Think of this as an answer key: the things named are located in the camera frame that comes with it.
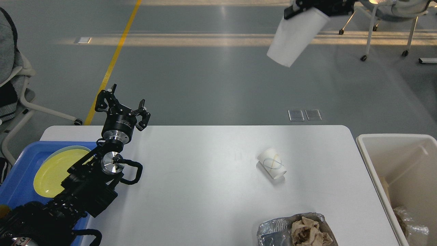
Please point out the clear plastic cup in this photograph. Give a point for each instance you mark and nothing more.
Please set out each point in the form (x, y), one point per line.
(272, 163)

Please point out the crumpled brown paper napkin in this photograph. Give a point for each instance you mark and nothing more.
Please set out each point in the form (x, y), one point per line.
(306, 232)

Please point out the white office chair left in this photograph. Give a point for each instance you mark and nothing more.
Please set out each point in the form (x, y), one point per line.
(16, 71)

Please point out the white office chair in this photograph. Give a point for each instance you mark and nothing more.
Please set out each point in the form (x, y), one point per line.
(389, 11)
(16, 71)

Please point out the white plastic bin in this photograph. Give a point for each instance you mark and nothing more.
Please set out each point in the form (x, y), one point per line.
(403, 170)

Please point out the white office chair right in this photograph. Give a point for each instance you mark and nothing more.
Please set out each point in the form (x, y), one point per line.
(389, 11)

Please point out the aluminium foil sheet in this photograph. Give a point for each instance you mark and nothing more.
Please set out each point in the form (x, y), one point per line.
(277, 232)
(415, 233)

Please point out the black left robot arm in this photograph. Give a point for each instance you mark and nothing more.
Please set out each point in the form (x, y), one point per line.
(110, 169)

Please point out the pale green plate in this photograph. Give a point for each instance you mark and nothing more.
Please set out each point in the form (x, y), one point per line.
(73, 147)

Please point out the white paper cup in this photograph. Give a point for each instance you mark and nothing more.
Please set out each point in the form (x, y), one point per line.
(294, 35)

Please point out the white bar on floor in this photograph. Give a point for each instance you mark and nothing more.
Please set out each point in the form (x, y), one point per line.
(427, 60)

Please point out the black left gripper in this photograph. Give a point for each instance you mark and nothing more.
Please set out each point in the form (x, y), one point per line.
(117, 126)

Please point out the white floor socket plate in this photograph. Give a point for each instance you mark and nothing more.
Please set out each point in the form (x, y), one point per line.
(83, 40)

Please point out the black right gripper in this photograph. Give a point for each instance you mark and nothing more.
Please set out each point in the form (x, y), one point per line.
(328, 7)

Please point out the small clear plastic lid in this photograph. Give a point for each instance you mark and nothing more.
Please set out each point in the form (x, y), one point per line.
(296, 115)
(313, 115)

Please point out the yellow plate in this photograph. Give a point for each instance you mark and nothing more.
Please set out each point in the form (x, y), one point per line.
(48, 179)

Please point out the blue plastic tray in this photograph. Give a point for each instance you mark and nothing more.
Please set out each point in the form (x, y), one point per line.
(20, 171)

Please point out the dark teal mug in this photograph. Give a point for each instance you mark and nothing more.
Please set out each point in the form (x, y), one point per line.
(4, 210)

